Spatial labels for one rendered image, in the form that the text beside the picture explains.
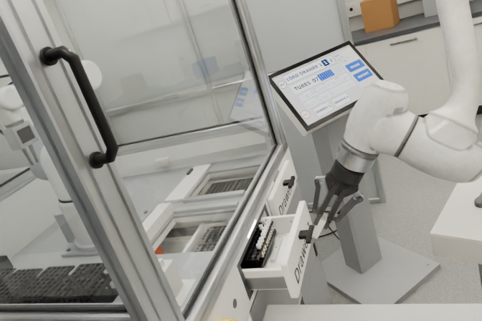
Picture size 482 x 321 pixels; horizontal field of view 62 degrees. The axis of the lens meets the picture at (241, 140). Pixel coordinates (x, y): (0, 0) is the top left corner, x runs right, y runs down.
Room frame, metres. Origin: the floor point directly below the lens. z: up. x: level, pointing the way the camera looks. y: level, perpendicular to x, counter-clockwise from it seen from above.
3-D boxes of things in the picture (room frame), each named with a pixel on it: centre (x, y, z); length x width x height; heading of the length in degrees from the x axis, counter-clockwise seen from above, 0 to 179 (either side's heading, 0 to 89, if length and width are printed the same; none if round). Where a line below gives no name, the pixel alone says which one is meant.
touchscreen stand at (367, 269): (1.76, -0.45, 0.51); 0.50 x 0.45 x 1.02; 25
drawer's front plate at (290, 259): (0.94, -0.06, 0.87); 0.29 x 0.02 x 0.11; 156
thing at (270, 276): (1.02, 0.13, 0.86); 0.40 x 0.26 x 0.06; 66
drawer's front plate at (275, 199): (1.27, -0.09, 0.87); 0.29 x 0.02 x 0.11; 156
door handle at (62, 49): (0.58, 0.20, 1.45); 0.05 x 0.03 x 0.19; 66
